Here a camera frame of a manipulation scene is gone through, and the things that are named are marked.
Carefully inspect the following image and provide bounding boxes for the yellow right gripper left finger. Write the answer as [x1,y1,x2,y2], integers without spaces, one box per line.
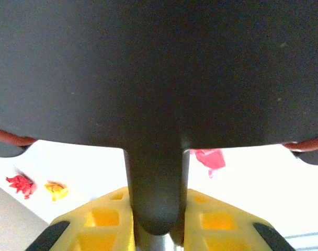
[25,186,135,251]

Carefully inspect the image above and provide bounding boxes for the orange yellow paper scrap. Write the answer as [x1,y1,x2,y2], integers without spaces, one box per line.
[43,181,69,202]

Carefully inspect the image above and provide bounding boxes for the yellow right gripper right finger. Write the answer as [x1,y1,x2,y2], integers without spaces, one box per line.
[184,188,296,251]

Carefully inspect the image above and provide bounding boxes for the deep pink paper scrap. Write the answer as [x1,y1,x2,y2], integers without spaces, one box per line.
[190,148,226,179]

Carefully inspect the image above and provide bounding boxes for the pink plastic dustpan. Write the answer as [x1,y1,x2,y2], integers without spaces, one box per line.
[0,0,318,236]

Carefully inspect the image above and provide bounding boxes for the red paper scrap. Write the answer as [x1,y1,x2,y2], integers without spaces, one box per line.
[6,174,37,200]

